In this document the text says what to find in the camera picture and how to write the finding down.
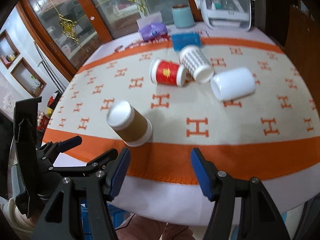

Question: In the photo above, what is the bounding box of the white plastic cup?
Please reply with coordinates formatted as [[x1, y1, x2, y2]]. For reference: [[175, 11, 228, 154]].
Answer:
[[210, 67, 255, 101]]

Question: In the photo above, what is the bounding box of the orange beige H-pattern tablecloth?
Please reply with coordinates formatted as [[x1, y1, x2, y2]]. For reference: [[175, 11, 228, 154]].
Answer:
[[43, 23, 319, 225]]

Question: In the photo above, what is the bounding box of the purple tissue pack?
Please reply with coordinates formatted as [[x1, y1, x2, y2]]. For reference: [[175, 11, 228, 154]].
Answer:
[[136, 12, 168, 42]]

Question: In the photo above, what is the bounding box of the red paper cup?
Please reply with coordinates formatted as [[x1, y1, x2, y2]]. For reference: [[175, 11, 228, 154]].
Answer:
[[150, 57, 188, 87]]

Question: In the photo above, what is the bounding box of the light blue canister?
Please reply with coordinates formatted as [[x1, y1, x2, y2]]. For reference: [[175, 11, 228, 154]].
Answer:
[[172, 4, 195, 28]]

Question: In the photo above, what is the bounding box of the grey checked paper cup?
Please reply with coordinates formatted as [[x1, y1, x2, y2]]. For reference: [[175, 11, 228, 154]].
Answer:
[[178, 45, 214, 85]]

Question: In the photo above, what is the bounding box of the brown paper cup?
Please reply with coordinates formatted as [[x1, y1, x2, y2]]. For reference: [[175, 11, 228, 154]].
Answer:
[[106, 100, 153, 147]]

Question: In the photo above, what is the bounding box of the white countertop appliance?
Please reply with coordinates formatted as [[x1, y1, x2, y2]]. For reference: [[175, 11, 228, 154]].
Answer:
[[200, 0, 252, 31]]

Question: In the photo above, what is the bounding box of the blue plastic cup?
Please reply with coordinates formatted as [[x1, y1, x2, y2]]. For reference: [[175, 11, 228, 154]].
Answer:
[[171, 33, 201, 51]]

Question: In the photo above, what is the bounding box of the wooden glass door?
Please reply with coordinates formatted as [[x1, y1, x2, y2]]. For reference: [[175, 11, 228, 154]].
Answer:
[[17, 0, 202, 80]]

